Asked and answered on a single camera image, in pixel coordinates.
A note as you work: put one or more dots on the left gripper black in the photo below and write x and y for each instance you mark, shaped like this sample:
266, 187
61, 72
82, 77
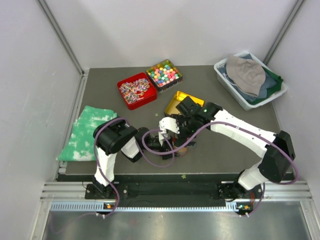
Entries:
166, 156

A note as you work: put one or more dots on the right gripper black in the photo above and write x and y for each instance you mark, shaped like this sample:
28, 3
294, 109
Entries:
180, 120

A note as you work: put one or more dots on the clear plastic jar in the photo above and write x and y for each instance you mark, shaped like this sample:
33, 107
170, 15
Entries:
181, 152

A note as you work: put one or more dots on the golden tin with star candies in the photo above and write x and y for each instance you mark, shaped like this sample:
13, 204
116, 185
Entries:
176, 99

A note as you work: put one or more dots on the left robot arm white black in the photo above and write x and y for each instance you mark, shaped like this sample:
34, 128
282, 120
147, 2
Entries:
113, 137

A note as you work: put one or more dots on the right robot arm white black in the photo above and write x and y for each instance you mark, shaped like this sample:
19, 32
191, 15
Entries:
275, 149

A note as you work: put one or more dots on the tin with colourful cube candies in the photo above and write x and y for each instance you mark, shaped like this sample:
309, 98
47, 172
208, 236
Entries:
164, 75

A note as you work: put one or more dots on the red tin with lollipops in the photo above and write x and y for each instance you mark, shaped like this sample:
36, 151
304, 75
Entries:
137, 91

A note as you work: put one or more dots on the white plastic basket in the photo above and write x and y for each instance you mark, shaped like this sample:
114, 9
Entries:
230, 86

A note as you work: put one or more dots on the green white cloth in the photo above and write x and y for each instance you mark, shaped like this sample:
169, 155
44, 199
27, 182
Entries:
79, 147

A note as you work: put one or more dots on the beige bucket hat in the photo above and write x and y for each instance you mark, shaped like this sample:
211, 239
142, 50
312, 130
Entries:
247, 74

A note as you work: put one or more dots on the blue-grey garment in basket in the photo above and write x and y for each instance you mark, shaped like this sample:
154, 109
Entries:
269, 83

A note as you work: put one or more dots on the green garment in basket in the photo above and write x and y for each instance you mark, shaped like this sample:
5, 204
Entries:
272, 90

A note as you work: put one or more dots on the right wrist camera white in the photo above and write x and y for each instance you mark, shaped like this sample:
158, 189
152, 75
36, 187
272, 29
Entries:
169, 124

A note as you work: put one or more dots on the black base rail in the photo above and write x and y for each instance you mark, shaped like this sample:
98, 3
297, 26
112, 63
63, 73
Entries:
170, 190

